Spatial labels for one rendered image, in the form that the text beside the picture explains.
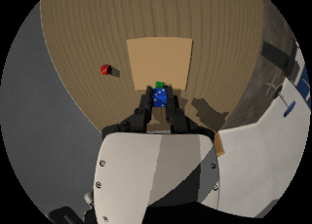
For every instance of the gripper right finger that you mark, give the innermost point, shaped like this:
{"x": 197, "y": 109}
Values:
{"x": 179, "y": 122}

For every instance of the red die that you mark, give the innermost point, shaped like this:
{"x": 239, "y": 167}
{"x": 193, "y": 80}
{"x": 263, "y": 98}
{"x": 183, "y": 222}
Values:
{"x": 105, "y": 69}

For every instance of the blue die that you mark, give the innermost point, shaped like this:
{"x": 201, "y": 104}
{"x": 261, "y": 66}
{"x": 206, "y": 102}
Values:
{"x": 159, "y": 97}

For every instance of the green die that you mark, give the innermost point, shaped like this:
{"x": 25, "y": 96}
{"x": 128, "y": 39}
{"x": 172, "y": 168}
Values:
{"x": 159, "y": 85}

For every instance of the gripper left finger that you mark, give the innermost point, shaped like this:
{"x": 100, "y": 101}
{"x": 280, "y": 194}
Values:
{"x": 136, "y": 122}

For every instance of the tan flat mat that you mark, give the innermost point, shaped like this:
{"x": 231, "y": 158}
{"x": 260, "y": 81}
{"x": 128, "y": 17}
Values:
{"x": 160, "y": 59}

